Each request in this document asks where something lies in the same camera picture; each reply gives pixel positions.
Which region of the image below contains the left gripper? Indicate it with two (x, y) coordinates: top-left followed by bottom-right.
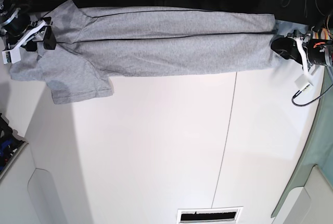
(271, 29), (332, 70)

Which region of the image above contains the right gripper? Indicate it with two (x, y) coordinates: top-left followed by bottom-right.
(1, 7), (57, 52)

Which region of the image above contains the grey t-shirt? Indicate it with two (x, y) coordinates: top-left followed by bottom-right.
(9, 0), (279, 104)

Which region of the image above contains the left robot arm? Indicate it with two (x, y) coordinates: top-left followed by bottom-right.
(271, 14), (332, 76)

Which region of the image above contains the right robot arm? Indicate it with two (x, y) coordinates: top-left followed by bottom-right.
(1, 0), (57, 52)

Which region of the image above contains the bin with blue items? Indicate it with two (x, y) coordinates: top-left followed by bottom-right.
(1, 113), (27, 180)

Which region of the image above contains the black braided cable right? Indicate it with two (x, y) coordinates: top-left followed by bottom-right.
(291, 67), (333, 108)

